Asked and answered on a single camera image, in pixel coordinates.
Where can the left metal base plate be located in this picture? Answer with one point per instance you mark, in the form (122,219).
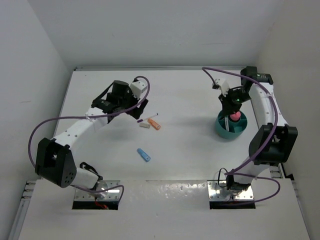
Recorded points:
(109,188)

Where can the teal round divided organizer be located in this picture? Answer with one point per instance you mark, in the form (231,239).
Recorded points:
(235,128)

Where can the purple capped white marker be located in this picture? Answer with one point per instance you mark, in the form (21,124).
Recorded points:
(146,118)

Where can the pink highlighter marker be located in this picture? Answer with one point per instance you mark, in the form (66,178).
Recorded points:
(235,117)

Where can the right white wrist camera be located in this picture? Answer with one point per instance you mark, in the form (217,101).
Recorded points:
(222,85)

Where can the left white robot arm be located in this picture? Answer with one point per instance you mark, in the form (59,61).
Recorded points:
(55,157)

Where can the blue highlighter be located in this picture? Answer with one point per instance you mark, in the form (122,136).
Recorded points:
(144,155)

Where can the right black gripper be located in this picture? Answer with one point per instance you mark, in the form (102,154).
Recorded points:
(228,108)

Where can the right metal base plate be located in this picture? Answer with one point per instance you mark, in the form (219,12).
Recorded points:
(217,192)

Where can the orange highlighter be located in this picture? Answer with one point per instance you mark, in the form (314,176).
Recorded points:
(154,124)

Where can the grey eraser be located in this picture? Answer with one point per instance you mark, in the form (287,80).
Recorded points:
(144,125)

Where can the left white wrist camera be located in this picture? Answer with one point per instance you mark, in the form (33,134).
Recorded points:
(138,88)

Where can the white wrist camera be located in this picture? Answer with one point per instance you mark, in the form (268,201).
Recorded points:
(138,88)
(222,85)

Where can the metal base plate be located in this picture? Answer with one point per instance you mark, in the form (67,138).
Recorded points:
(109,188)
(217,192)

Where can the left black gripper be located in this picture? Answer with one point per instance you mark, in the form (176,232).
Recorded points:
(135,111)

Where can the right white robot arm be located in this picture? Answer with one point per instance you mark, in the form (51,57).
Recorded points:
(273,142)

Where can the green capped white marker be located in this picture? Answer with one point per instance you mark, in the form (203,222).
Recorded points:
(226,120)

